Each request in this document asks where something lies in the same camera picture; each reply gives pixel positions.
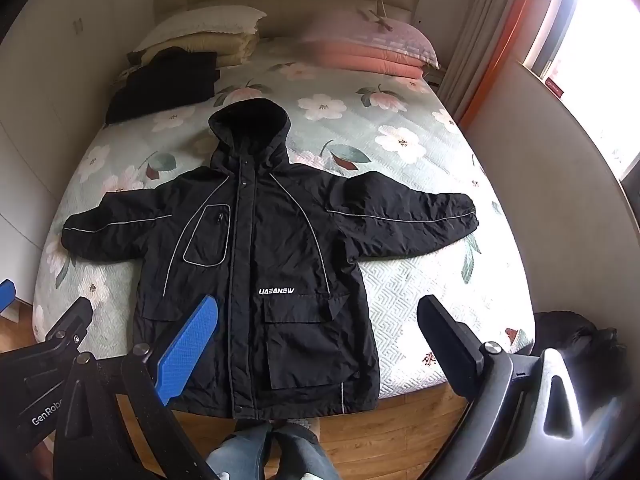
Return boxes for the bed with floral bedspread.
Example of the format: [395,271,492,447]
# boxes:
[32,35,536,366]

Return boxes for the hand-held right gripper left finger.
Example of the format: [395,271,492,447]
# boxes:
[52,295,221,480]

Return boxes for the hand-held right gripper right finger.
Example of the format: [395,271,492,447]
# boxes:
[417,295,608,480]

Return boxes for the beige folded blanket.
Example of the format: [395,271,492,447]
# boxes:
[150,30,261,68]

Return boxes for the window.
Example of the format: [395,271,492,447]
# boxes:
[520,0,640,181]

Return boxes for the hanging cord ornament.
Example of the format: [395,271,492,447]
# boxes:
[357,0,396,33]

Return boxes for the black hooded jacket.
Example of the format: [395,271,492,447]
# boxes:
[61,97,477,420]

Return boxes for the pink folded blanket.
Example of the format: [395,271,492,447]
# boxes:
[305,42,426,81]

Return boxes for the white wardrobe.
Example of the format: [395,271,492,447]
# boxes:
[0,0,151,306]

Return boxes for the lilac pillow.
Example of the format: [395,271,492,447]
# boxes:
[300,12,441,68]

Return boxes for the white pillow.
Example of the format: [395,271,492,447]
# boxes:
[132,6,268,53]

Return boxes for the black folded garment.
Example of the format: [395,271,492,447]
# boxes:
[104,46,222,126]

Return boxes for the person's legs in jeans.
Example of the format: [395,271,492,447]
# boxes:
[207,422,321,480]

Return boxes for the beige and orange curtain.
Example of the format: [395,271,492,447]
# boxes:
[437,0,566,131]

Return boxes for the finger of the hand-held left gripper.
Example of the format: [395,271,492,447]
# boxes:
[0,280,17,317]
[45,297,93,357]

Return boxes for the dark cloth on floor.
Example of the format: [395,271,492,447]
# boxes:
[532,310,631,411]

